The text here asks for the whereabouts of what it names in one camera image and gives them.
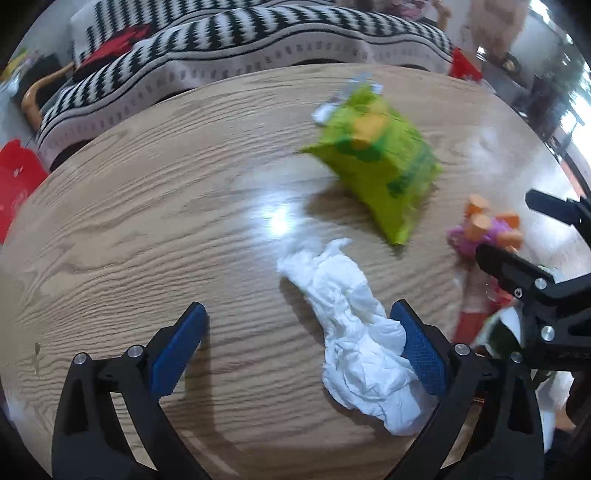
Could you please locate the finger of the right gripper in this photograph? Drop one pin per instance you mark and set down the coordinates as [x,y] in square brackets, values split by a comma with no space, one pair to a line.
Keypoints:
[514,274]
[570,212]

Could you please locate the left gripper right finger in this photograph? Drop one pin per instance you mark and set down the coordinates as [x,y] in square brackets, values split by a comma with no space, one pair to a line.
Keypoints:
[507,441]

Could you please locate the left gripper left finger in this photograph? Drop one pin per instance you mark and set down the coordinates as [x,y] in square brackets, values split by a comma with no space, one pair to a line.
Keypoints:
[88,441]

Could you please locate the white red carton box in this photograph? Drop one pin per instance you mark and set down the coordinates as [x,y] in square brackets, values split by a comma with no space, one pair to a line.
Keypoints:
[490,322]

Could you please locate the white tissue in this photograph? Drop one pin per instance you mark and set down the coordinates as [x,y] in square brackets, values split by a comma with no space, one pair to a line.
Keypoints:
[364,368]

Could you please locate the pink orange toy figure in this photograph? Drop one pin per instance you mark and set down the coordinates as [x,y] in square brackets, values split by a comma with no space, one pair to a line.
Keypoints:
[482,226]

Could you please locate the green snack bag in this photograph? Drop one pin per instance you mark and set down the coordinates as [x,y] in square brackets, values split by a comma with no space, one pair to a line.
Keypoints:
[381,157]

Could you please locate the red bag on floor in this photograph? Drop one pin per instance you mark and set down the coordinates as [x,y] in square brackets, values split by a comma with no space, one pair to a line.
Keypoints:
[463,68]

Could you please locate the silver foil wrapper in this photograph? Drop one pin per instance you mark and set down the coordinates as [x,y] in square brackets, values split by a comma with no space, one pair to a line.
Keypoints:
[324,112]

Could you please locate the red pig-shaped stool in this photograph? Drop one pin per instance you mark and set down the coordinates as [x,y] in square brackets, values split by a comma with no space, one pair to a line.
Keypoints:
[21,174]

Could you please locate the black white striped blanket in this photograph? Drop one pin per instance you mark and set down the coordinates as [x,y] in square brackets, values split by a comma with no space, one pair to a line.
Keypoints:
[194,43]

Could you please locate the red cloth on sofa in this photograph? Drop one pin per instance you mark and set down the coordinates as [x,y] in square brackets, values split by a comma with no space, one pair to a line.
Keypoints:
[118,44]

